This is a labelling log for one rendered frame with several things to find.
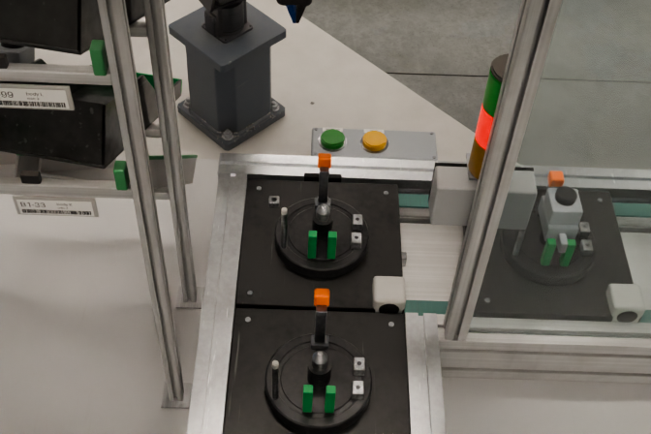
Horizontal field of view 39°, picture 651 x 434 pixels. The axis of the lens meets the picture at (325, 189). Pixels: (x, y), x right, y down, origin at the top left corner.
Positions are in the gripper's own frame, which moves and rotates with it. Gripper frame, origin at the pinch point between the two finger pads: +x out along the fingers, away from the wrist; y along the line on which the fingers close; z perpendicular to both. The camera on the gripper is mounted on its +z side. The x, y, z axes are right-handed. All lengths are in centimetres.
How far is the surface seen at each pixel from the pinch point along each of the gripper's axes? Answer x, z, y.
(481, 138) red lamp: -7.1, 33.0, 21.9
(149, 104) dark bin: -1.8, 23.9, -17.0
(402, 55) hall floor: 126, -140, 33
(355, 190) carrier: 28.4, 10.0, 10.0
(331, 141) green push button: 28.2, -0.4, 6.2
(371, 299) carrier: 28.3, 30.8, 12.2
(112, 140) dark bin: -6.5, 35.1, -19.0
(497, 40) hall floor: 126, -151, 68
